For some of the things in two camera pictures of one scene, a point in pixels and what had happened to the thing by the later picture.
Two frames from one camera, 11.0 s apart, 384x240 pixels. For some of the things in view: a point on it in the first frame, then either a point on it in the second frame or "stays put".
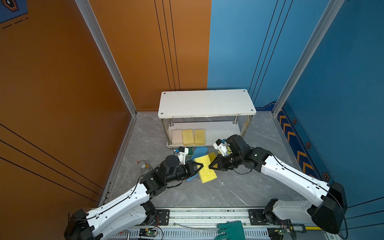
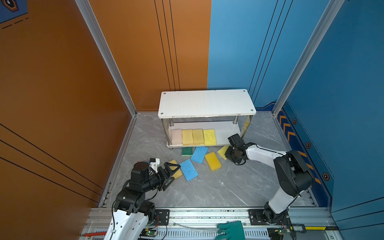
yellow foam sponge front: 188,136 stays put
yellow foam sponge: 199,137 stays put
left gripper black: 190,168 -> 166,177
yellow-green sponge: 206,173 -> 210,138
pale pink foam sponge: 177,137 stays put
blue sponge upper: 198,152 stays put
